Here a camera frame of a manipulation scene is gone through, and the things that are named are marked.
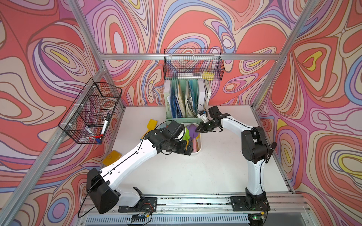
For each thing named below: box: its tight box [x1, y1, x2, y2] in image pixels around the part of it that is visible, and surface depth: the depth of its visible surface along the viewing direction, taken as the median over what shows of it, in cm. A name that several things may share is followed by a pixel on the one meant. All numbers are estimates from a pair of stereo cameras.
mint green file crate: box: [164, 79, 212, 124], surface depth 100 cm
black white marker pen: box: [100, 113, 111, 136], surface depth 70 cm
